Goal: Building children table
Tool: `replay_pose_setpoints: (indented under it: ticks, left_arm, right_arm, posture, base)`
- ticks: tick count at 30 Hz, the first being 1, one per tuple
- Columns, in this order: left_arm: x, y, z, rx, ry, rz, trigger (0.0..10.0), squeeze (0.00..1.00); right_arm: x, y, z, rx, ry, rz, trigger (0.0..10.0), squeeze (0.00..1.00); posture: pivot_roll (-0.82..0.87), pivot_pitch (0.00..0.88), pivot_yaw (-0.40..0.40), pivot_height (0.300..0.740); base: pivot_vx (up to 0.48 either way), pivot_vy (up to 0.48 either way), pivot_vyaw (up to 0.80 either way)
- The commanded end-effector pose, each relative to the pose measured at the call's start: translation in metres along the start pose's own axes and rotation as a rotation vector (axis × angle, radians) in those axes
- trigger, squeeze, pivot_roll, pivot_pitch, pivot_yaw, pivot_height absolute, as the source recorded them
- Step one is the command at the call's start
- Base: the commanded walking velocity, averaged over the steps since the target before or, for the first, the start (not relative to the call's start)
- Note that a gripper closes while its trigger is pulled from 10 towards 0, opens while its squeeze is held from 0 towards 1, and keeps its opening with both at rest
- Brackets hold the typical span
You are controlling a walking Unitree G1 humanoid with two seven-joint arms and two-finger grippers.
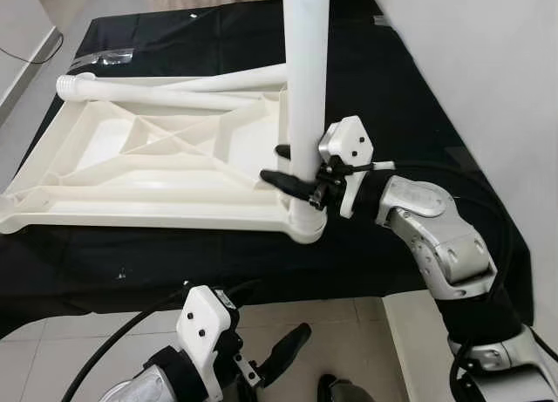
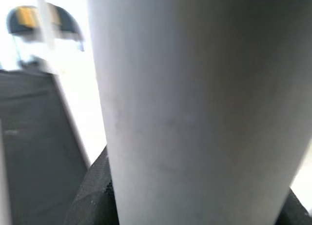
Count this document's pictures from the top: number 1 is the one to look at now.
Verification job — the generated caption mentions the white plastic children table top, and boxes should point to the white plastic children table top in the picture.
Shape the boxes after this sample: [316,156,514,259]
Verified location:
[0,71,328,246]

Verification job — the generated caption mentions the black tablecloth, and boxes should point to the black tablecloth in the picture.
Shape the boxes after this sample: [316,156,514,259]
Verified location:
[0,0,534,337]

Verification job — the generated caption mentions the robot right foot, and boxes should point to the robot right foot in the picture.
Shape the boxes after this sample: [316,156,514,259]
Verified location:
[318,374,376,402]

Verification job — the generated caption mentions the clear tape patch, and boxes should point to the clear tape patch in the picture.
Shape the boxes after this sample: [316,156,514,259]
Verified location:
[74,49,132,69]

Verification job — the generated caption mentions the black wall cables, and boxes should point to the black wall cables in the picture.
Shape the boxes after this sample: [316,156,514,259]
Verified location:
[0,31,65,65]

